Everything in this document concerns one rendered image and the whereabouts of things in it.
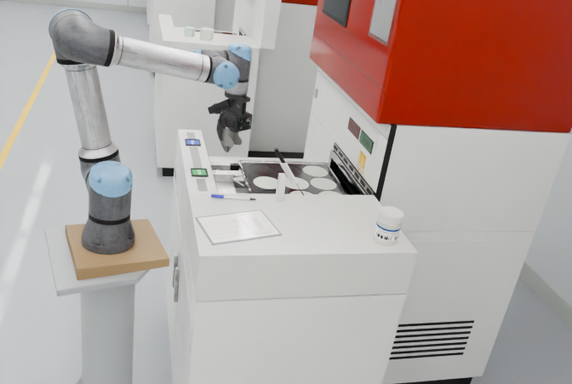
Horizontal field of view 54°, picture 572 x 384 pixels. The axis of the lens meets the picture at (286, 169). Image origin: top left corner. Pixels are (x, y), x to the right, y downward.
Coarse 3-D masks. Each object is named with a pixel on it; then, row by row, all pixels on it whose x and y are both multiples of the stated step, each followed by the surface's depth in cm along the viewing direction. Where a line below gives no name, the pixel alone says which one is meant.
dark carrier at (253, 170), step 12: (252, 168) 215; (264, 168) 216; (276, 168) 218; (300, 168) 221; (324, 168) 224; (252, 180) 205; (336, 180) 215; (264, 192) 197; (288, 192) 200; (312, 192) 202
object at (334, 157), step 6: (330, 150) 232; (330, 156) 232; (336, 156) 226; (330, 162) 232; (336, 162) 225; (342, 162) 221; (330, 168) 232; (342, 168) 218; (336, 174) 227; (348, 174) 212; (348, 180) 212; (354, 180) 207; (342, 186) 218; (354, 186) 206; (360, 186) 202; (348, 192) 213; (360, 192) 201; (366, 192) 198
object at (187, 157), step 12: (180, 132) 221; (192, 132) 223; (180, 144) 211; (204, 144) 214; (180, 156) 207; (192, 156) 203; (204, 156) 204; (180, 168) 206; (204, 168) 195; (180, 180) 204; (192, 180) 185; (204, 180) 187; (180, 192) 203; (192, 192) 177; (204, 192) 178; (216, 192) 179
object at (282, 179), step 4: (280, 164) 175; (284, 164) 174; (284, 168) 175; (288, 168) 174; (288, 172) 175; (280, 176) 176; (284, 176) 176; (288, 176) 177; (292, 176) 176; (280, 180) 176; (284, 180) 176; (292, 180) 177; (280, 184) 176; (284, 184) 177; (280, 188) 177; (284, 188) 178; (276, 192) 180; (280, 192) 178; (276, 196) 180; (280, 196) 178; (280, 200) 179
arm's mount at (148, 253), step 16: (80, 224) 173; (144, 224) 179; (80, 240) 165; (144, 240) 170; (80, 256) 157; (96, 256) 158; (112, 256) 159; (128, 256) 160; (144, 256) 162; (160, 256) 163; (80, 272) 152; (96, 272) 154; (112, 272) 156
